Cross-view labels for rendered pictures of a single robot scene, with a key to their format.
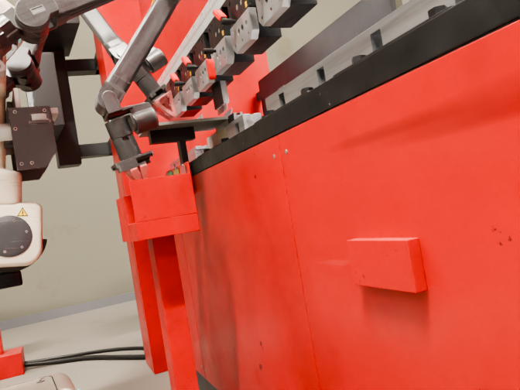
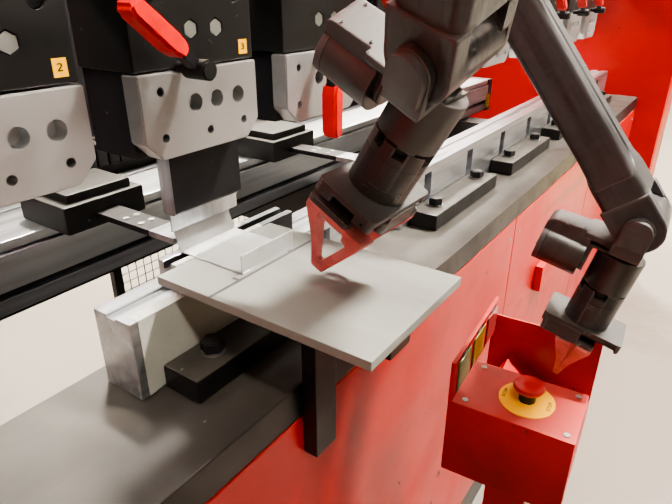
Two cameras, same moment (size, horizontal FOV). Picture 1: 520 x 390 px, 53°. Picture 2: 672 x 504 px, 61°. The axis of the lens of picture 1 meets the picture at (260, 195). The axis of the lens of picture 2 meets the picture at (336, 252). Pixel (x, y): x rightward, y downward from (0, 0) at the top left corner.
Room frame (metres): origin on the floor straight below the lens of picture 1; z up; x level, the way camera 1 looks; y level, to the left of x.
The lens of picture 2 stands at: (1.96, 0.67, 1.28)
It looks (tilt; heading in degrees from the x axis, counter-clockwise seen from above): 25 degrees down; 237
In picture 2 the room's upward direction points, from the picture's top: straight up
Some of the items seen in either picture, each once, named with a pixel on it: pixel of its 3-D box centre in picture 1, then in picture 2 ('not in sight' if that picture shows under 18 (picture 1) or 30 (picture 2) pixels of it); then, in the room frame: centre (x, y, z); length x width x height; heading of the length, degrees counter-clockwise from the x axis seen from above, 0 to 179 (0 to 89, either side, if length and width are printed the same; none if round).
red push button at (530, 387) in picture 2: not in sight; (528, 392); (1.42, 0.31, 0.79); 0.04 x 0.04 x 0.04
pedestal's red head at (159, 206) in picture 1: (154, 203); (524, 395); (1.39, 0.28, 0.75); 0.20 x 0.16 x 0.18; 26
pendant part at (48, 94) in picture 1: (42, 100); not in sight; (2.66, 1.03, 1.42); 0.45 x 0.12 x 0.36; 27
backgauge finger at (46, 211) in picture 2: not in sight; (116, 208); (1.82, -0.07, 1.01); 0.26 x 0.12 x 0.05; 112
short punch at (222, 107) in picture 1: (220, 98); (201, 178); (1.75, 0.08, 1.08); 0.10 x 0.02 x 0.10; 22
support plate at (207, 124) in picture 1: (182, 127); (309, 280); (1.69, 0.22, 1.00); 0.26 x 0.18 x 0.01; 112
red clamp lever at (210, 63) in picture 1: (211, 63); (328, 97); (1.58, 0.08, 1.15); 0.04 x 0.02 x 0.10; 112
